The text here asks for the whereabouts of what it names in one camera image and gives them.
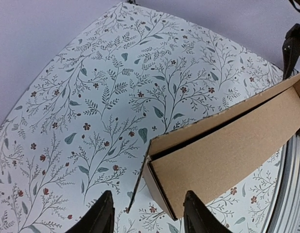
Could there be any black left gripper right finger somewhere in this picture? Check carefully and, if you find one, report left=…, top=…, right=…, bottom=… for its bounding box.
left=183, top=190, right=231, bottom=233

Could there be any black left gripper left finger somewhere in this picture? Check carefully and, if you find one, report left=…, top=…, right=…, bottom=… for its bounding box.
left=66, top=190, right=115, bottom=233

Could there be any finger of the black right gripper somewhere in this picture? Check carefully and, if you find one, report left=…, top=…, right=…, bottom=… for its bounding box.
left=282, top=24, right=300, bottom=80

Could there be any brown cardboard box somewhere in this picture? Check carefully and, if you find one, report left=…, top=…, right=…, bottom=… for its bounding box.
left=128, top=68, right=300, bottom=220

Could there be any aluminium front rail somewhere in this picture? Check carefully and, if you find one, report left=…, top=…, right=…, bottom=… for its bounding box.
left=262, top=135, right=300, bottom=233

